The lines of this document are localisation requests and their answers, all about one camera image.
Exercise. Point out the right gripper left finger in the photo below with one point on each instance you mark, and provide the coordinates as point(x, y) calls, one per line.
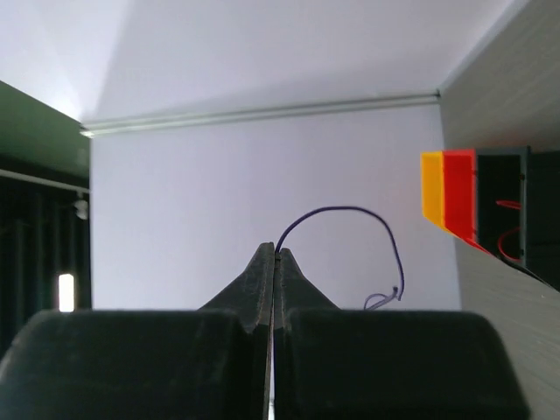
point(250, 298)

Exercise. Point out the black plastic bin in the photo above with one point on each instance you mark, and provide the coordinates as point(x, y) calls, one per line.
point(518, 210)

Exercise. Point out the yellow plastic bin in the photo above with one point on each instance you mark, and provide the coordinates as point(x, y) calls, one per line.
point(433, 199)

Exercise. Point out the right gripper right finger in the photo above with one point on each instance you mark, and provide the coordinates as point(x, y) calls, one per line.
point(306, 352)

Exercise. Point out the red plastic bin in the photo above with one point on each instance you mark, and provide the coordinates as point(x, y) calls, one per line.
point(460, 195)

